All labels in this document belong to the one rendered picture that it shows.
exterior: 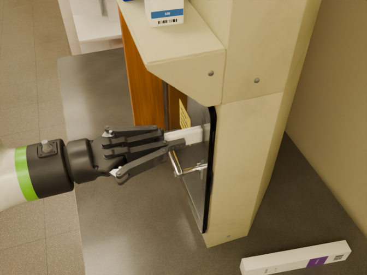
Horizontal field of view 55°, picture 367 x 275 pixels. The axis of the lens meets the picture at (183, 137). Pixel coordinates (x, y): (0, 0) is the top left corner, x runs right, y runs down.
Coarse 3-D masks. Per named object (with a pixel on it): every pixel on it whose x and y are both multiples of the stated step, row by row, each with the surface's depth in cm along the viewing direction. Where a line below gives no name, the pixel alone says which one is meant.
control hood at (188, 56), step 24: (120, 0) 59; (144, 24) 53; (192, 24) 53; (144, 48) 48; (168, 48) 48; (192, 48) 48; (216, 48) 48; (168, 72) 48; (192, 72) 49; (216, 72) 50; (192, 96) 52; (216, 96) 54
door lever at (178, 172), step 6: (168, 156) 76; (174, 156) 75; (174, 162) 74; (174, 168) 73; (180, 168) 72; (186, 168) 73; (192, 168) 73; (198, 168) 72; (174, 174) 72; (180, 174) 72; (198, 174) 74
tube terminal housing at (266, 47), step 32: (192, 0) 57; (224, 0) 45; (256, 0) 44; (288, 0) 46; (320, 0) 62; (224, 32) 48; (256, 32) 48; (288, 32) 49; (256, 64) 52; (288, 64) 54; (224, 96) 54; (256, 96) 56; (288, 96) 68; (224, 128) 59; (256, 128) 62; (224, 160) 66; (256, 160) 69; (224, 192) 73; (256, 192) 77; (224, 224) 83
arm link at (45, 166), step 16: (32, 144) 58; (48, 144) 55; (64, 144) 62; (32, 160) 55; (48, 160) 55; (64, 160) 57; (32, 176) 54; (48, 176) 55; (64, 176) 56; (48, 192) 56; (64, 192) 58
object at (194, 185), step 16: (176, 96) 78; (176, 112) 82; (192, 112) 68; (208, 112) 58; (176, 128) 86; (208, 128) 60; (192, 144) 74; (208, 144) 62; (192, 160) 77; (208, 160) 65; (192, 176) 81; (208, 176) 69; (192, 192) 84; (208, 192) 72; (192, 208) 89
